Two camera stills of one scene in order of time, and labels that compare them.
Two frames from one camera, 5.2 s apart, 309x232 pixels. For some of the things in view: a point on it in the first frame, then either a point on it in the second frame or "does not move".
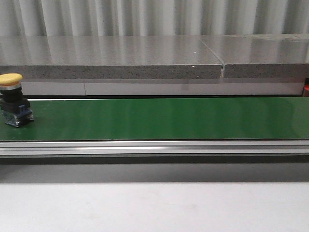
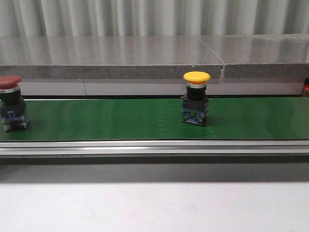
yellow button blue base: (15, 108) to (195, 104)
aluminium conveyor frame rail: (148, 152) does not move
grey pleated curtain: (96, 18) does not move
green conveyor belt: (237, 118) does not move
